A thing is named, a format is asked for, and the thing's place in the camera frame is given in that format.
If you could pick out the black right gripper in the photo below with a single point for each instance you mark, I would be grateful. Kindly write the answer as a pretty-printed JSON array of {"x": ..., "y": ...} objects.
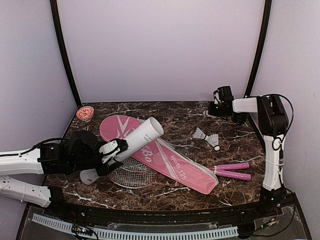
[{"x": 211, "y": 111}]

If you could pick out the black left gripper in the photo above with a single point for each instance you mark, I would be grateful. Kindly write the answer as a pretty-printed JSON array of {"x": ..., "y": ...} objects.
[{"x": 105, "y": 171}]

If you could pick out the clear plastic tube lid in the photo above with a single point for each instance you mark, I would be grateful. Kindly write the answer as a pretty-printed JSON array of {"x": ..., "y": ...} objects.
[{"x": 88, "y": 176}]

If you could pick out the white plastic shuttlecock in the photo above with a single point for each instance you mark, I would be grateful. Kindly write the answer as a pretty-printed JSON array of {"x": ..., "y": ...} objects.
[
  {"x": 199, "y": 134},
  {"x": 213, "y": 140}
]

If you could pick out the white cardboard shuttlecock tube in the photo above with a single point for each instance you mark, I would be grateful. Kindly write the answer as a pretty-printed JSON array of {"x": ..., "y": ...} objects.
[{"x": 143, "y": 135}]

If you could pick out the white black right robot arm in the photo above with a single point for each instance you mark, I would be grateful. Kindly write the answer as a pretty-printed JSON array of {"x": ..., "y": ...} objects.
[{"x": 273, "y": 124}]

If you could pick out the red badminton racket lower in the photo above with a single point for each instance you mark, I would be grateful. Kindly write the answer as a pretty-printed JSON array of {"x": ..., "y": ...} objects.
[{"x": 131, "y": 180}]

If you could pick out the red white patterned bowl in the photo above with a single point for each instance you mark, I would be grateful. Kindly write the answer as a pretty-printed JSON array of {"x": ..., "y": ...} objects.
[{"x": 85, "y": 113}]

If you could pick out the pink racket cover bag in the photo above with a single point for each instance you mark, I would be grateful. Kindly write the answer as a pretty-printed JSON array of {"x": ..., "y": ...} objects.
[{"x": 160, "y": 156}]

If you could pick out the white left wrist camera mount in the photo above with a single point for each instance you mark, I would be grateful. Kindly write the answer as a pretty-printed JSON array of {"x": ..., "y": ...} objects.
[{"x": 109, "y": 150}]

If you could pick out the black front table rail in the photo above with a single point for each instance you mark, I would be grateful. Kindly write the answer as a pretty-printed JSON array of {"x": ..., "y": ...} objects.
[{"x": 165, "y": 204}]

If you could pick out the grey slotted cable duct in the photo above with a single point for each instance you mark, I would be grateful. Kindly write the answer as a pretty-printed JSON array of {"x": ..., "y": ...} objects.
[{"x": 98, "y": 233}]

